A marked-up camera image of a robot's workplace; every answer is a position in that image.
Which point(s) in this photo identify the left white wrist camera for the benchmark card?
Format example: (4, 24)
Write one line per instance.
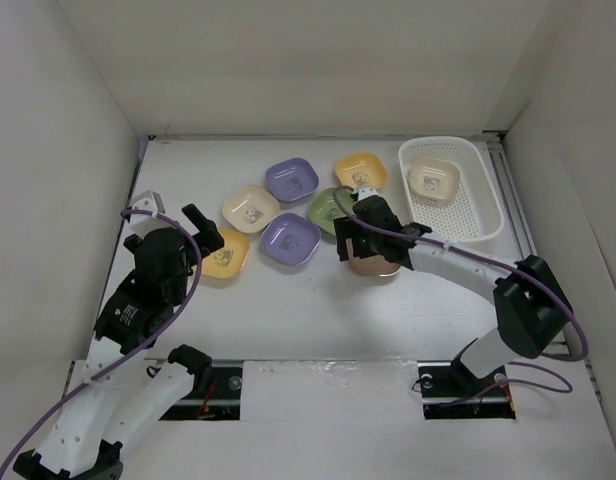
(141, 225)

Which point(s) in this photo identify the white perforated plastic bin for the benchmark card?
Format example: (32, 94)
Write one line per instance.
(474, 214)

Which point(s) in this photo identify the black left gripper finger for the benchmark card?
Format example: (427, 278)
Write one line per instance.
(195, 216)
(209, 240)

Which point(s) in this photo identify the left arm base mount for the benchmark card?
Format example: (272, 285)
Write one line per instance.
(219, 401)

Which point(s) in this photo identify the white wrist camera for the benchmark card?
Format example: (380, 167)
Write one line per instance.
(141, 225)
(361, 194)

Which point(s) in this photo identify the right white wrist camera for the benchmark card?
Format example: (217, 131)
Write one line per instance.
(361, 194)

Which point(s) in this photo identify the yellow panda plate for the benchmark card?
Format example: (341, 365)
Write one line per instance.
(228, 262)
(360, 170)

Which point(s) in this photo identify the green panda plate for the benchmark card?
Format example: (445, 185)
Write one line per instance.
(324, 210)

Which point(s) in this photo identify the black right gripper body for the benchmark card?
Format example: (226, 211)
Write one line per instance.
(369, 245)

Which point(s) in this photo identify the brown panda plate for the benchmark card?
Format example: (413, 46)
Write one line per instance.
(370, 266)

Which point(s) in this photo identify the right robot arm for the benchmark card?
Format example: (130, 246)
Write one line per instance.
(531, 308)

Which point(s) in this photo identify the cream panda plate on table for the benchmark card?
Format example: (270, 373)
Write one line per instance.
(250, 209)

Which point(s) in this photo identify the near purple panda plate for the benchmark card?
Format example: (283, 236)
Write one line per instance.
(290, 239)

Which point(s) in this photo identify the near yellow panda plate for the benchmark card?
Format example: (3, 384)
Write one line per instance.
(228, 262)

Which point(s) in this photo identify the cream panda plate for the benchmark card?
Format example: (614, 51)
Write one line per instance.
(434, 179)
(250, 209)

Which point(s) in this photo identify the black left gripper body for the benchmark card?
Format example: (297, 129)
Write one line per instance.
(181, 289)

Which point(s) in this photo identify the far yellow panda plate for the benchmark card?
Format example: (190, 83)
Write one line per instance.
(360, 170)

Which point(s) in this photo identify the far purple panda plate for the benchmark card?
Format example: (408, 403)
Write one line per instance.
(291, 179)

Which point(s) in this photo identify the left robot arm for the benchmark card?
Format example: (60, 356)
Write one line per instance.
(83, 436)

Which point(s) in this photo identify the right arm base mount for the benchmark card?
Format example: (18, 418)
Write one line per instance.
(447, 394)

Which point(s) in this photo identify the purple panda plate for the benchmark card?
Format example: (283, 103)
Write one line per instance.
(290, 239)
(291, 179)

